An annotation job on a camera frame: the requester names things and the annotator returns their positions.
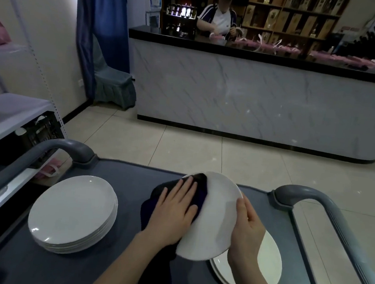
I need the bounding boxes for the pink bag white handles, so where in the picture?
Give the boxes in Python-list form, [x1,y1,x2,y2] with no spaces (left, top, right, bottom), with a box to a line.
[37,158,64,179]

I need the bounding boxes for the person's left forearm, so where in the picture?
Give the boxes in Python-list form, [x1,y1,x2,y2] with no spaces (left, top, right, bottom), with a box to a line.
[87,228,180,284]

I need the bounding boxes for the row of pink bags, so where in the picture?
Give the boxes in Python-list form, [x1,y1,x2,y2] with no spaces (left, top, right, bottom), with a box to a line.
[208,31,375,71]

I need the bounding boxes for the person's left hand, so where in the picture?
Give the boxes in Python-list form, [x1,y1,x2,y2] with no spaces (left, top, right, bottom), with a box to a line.
[141,172,201,249]

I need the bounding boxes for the chair with grey-green cover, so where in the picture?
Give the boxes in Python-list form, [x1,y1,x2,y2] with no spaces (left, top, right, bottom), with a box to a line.
[87,35,141,112]

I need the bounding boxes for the white round plate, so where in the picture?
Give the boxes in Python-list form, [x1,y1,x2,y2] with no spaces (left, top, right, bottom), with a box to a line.
[25,170,121,258]

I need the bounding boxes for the grey service cart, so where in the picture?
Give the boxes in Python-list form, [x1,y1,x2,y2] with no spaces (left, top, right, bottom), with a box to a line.
[0,133,375,284]

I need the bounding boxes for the person's right hand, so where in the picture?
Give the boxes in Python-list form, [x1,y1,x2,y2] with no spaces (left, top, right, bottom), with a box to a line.
[226,196,269,268]

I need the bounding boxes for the wooden shelf with boxes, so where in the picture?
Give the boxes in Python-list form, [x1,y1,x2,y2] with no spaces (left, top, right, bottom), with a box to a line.
[240,0,351,53]

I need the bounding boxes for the blue curtain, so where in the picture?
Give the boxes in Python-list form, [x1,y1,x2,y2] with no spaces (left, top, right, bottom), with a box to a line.
[67,0,137,104]

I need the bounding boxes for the marble bar counter black top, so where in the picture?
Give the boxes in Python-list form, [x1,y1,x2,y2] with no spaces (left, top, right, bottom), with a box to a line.
[119,24,375,165]

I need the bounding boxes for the dark blue cleaning cloth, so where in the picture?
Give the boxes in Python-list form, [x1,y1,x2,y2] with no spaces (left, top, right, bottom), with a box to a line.
[134,168,210,284]

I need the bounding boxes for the white refrigerator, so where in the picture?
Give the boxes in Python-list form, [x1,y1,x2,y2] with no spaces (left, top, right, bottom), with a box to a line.
[122,0,148,30]

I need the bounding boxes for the white metal shelf rack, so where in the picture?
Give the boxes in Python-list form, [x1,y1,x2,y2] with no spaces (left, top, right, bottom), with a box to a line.
[0,0,79,244]

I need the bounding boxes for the stack of white plates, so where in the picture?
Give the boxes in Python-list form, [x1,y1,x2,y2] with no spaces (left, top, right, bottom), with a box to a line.
[207,226,286,284]
[174,169,246,264]

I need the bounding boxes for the white appliance blue panel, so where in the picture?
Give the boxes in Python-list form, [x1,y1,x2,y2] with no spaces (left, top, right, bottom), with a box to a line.
[144,0,163,27]

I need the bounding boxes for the black plastic crate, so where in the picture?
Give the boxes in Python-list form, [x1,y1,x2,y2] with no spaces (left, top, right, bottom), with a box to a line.
[13,108,67,171]

